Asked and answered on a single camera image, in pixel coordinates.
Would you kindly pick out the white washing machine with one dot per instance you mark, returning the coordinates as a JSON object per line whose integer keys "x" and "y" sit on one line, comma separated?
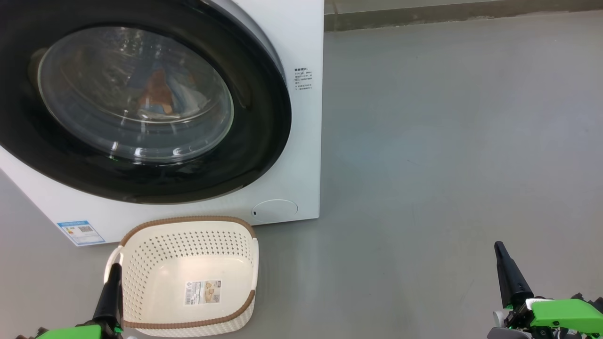
{"x": 301, "y": 141}

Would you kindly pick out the cream orange black cloth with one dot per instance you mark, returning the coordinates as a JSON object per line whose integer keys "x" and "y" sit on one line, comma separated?
{"x": 155, "y": 92}

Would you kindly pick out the basket product sticker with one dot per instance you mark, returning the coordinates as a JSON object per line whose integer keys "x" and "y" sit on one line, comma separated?
{"x": 202, "y": 292}

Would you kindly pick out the black glass washing machine door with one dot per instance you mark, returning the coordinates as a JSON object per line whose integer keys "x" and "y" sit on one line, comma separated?
{"x": 254, "y": 141}

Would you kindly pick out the cream perforated laundry basket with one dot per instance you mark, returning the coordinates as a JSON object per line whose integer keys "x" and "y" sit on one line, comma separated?
{"x": 155, "y": 292}

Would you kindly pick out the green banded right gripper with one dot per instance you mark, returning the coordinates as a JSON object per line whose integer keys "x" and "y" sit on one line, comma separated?
{"x": 565, "y": 313}

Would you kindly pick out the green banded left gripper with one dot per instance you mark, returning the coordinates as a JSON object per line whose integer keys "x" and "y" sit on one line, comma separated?
{"x": 75, "y": 332}

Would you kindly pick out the round white filter cover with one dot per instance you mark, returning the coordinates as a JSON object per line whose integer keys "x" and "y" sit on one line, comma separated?
{"x": 274, "y": 211}

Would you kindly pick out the blue energy label sticker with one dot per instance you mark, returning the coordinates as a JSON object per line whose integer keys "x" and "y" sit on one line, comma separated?
{"x": 81, "y": 232}

